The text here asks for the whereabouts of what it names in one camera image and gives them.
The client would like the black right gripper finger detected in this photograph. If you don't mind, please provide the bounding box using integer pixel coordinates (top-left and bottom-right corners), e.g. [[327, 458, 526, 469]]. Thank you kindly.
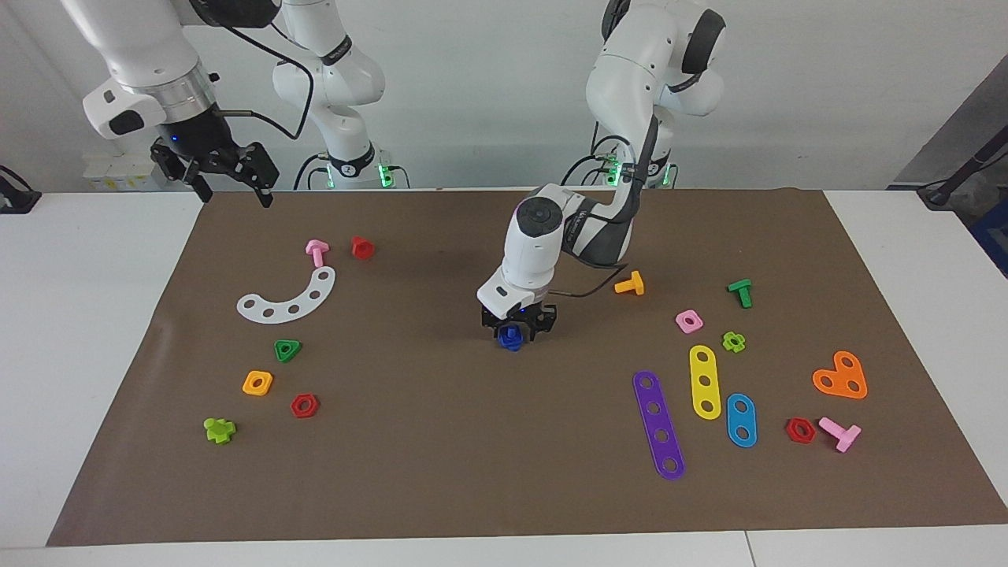
[[185, 161, 213, 204], [246, 143, 280, 209]]

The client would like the white box with yellow label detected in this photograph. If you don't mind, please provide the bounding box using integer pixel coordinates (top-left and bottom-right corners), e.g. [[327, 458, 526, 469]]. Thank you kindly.
[[83, 152, 170, 191]]

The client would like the purple four-hole strip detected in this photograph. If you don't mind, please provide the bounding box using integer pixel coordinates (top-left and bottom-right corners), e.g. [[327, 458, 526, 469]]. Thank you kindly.
[[632, 370, 687, 481]]

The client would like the white curved five-hole plate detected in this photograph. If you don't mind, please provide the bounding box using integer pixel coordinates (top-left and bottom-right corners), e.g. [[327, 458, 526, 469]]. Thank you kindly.
[[236, 266, 337, 324]]

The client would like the brown table mat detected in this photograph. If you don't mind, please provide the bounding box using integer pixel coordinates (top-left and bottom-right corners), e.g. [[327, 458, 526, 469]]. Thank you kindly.
[[46, 187, 1008, 548]]

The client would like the yellow three-hole strip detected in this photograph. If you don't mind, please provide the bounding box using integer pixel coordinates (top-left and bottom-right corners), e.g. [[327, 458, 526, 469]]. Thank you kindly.
[[688, 344, 723, 421]]

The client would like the blue two-hole strip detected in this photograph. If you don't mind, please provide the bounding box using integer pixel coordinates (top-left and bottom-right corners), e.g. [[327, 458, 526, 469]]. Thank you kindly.
[[725, 392, 758, 449]]

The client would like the orange three-hole corner plate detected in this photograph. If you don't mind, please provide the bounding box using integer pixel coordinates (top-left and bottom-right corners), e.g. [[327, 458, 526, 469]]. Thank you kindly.
[[812, 350, 869, 400]]

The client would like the black stand pole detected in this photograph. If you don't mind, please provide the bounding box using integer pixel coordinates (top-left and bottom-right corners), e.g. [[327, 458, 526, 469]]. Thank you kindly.
[[917, 126, 1008, 209]]

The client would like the blue crate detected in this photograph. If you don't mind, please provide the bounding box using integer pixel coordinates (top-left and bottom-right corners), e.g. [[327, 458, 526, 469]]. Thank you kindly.
[[969, 197, 1008, 276]]

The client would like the black base cable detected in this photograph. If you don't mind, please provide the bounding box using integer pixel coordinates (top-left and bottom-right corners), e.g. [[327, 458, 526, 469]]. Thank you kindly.
[[294, 152, 328, 191], [561, 154, 611, 187]]

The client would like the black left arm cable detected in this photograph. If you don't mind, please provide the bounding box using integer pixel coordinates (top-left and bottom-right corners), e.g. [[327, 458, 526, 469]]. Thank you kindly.
[[551, 71, 710, 299]]

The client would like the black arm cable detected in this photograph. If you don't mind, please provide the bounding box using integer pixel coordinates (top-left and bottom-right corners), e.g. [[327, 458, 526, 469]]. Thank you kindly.
[[209, 0, 316, 141], [551, 71, 710, 299]]

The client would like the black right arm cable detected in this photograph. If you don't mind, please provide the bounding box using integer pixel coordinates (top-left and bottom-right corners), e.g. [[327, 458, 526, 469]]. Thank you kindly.
[[209, 0, 316, 141]]

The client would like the black clamp with cable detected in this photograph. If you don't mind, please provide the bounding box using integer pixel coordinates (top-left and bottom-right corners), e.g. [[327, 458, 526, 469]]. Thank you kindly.
[[0, 165, 42, 215]]

